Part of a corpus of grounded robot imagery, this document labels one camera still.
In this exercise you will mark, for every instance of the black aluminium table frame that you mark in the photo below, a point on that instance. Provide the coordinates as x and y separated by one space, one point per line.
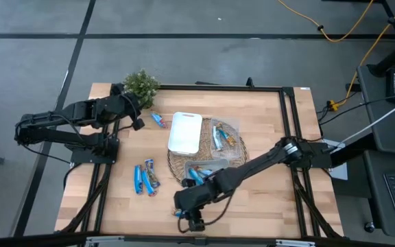
218 88

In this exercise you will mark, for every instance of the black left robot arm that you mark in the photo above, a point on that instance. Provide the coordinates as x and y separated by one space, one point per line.
57 137

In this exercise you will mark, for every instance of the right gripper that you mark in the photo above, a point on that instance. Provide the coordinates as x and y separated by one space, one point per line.
195 225

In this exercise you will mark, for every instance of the blue and red granola bar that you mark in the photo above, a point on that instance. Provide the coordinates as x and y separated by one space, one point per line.
152 172

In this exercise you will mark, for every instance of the white plastic bin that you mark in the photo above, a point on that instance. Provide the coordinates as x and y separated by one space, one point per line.
185 133

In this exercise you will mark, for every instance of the round woven placemat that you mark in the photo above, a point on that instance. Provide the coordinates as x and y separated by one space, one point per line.
206 152

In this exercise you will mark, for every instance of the black side desk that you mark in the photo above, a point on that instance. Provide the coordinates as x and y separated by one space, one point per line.
389 130

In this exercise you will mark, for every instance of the green potted plant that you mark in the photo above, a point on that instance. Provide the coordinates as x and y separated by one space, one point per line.
144 85

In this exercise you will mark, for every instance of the plain blue granola bar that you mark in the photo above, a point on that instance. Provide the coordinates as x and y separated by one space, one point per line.
148 184
138 179

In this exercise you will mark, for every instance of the black camera mount beam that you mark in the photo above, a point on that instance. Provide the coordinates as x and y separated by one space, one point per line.
46 240

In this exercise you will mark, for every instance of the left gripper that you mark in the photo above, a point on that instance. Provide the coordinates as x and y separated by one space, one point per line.
129 106

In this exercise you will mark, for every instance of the clear plastic bin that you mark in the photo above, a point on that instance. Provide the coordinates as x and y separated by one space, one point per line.
233 151

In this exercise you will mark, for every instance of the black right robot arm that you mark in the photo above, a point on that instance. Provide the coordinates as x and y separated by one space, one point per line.
252 164

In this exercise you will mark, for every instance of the black caster wheel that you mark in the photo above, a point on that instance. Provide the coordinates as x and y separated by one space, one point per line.
369 227

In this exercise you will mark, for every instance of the blue and yellow granola bar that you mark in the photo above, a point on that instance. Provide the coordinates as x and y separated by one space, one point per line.
178 214

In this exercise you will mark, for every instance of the short blue granola bar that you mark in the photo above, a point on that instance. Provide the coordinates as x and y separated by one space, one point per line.
158 120

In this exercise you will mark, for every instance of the grey plastic bin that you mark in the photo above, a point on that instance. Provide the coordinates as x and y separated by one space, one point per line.
214 164

